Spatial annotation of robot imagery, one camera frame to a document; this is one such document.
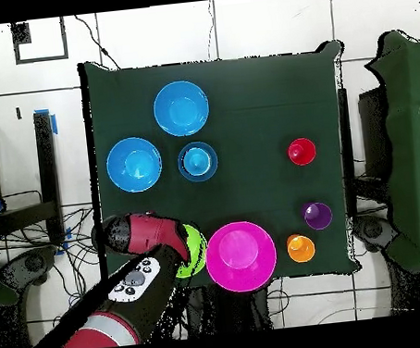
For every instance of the black stand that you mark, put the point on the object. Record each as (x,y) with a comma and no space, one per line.
(47,161)

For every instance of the orange cup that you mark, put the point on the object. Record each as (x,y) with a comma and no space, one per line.
(301,248)

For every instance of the black floor frame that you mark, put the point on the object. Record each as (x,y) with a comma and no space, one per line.
(20,34)

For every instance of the purple cup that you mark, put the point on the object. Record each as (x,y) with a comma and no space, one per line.
(317,216)

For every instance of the red cup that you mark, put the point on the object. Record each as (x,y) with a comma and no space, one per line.
(301,151)

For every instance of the black chair base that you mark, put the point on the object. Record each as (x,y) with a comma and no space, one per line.
(372,229)
(33,263)

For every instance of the small blue bowl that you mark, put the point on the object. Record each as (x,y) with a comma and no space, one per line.
(199,179)

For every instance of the large blue bowl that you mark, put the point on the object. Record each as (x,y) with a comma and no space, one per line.
(134,164)
(180,108)

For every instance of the green bowl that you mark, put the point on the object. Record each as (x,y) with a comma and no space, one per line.
(198,246)

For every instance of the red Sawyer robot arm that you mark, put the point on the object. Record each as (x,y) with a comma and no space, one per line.
(145,233)

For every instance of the blue cup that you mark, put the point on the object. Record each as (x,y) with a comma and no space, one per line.
(196,160)

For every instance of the pink bowl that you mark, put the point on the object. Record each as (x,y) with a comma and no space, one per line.
(241,256)

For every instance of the dark green tablecloth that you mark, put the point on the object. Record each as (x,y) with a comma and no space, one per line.
(262,101)

